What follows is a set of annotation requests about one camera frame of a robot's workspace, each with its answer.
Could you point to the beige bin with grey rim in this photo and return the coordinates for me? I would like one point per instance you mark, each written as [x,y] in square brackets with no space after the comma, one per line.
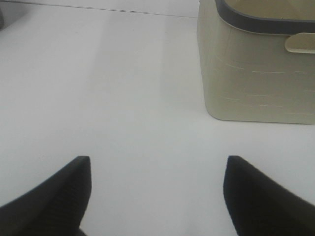
[257,59]

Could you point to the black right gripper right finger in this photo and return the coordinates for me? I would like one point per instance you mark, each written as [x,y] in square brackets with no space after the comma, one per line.
[259,206]

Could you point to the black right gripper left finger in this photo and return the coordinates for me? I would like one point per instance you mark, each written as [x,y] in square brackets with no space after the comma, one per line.
[55,207]

